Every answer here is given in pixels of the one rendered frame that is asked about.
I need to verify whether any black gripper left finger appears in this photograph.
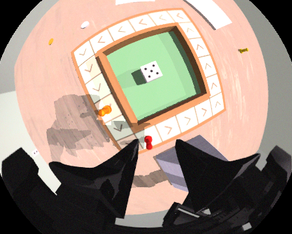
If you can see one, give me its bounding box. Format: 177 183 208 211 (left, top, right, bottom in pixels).
49 138 139 219

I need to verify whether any orange pawn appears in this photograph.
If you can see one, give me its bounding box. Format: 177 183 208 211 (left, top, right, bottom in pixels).
98 106 112 117

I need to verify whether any white die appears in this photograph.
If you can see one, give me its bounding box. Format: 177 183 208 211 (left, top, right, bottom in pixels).
140 62 162 83

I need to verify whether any white square game track with arrows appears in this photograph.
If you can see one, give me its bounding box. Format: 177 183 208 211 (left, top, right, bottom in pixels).
71 8 226 153

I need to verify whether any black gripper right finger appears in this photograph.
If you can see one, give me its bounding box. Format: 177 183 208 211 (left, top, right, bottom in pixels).
174 138 260 213

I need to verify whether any red pawn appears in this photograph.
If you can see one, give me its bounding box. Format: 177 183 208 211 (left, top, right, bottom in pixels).
144 136 153 150

